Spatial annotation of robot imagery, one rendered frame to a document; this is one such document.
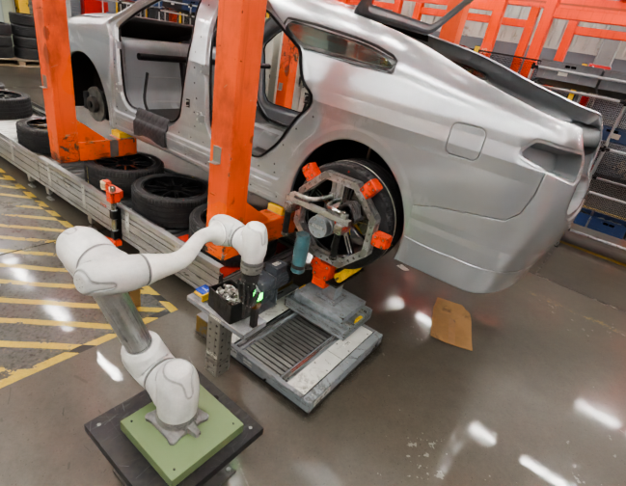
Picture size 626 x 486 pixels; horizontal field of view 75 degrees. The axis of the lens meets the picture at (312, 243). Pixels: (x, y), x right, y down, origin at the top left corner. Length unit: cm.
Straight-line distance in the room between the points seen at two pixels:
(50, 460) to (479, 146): 235
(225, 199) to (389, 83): 105
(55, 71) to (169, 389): 277
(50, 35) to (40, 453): 276
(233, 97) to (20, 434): 183
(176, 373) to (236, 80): 135
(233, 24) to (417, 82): 91
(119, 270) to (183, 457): 80
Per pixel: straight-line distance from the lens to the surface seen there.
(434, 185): 218
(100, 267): 126
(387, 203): 230
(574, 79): 563
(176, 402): 168
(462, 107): 211
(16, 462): 232
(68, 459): 227
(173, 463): 176
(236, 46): 215
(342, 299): 284
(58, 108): 387
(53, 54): 381
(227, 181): 228
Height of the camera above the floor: 179
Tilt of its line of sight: 27 degrees down
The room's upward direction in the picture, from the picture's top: 11 degrees clockwise
